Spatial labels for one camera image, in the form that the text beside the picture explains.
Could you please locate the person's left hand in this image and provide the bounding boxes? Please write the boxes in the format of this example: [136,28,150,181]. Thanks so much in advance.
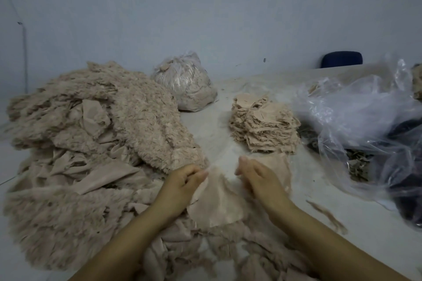
[150,163,211,222]

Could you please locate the large pile beige fabric scraps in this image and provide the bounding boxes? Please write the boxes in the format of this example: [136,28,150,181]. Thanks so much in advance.
[3,60,208,272]

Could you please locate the large clear plastic bag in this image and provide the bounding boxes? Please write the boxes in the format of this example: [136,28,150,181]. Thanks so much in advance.
[293,54,422,226]

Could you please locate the person's left forearm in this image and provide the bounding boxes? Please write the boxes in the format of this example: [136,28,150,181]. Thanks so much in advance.
[69,208,180,281]

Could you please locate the blue chair back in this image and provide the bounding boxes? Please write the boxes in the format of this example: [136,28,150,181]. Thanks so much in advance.
[320,51,364,69]

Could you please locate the clear bag of beige scraps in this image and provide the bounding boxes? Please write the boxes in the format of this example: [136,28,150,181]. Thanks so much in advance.
[152,51,219,112]

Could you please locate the beige fur pile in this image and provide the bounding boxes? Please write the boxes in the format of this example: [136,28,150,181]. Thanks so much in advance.
[412,63,422,101]

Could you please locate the person's right forearm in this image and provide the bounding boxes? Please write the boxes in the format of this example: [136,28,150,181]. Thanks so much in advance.
[276,198,411,281]

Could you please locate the person's right hand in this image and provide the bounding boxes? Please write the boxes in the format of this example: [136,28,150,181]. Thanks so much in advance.
[235,155,295,216]

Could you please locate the beige scrap strips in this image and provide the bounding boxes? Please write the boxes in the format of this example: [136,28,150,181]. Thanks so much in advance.
[138,205,317,281]

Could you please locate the stack of sorted beige pieces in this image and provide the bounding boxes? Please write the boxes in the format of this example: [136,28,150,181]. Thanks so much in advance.
[229,92,271,143]

